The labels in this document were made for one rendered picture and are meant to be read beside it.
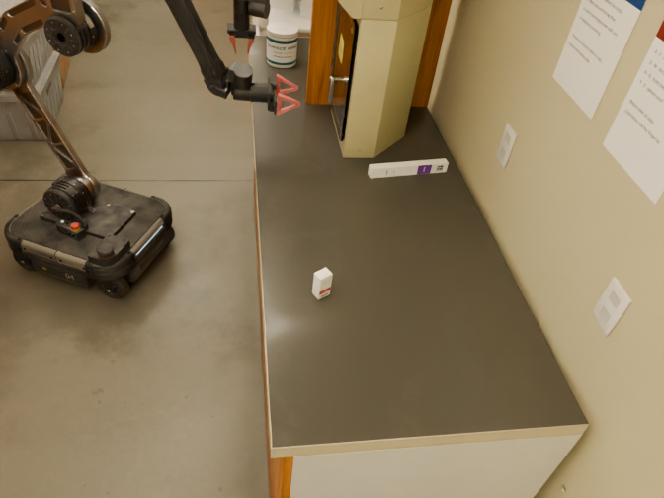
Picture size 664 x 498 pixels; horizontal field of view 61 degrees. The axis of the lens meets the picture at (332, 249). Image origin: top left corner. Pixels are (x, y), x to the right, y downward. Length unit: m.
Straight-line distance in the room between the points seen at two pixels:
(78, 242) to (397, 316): 1.69
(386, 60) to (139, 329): 1.57
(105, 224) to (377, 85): 1.48
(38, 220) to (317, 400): 1.93
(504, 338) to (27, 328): 2.02
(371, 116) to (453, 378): 0.92
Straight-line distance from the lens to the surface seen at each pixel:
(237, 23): 2.18
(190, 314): 2.65
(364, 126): 1.90
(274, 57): 2.49
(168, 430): 2.33
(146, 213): 2.82
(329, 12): 2.11
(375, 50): 1.78
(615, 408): 1.39
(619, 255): 1.32
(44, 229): 2.84
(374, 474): 1.37
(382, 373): 1.32
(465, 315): 1.49
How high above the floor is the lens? 2.00
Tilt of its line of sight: 42 degrees down
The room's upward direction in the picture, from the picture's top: 8 degrees clockwise
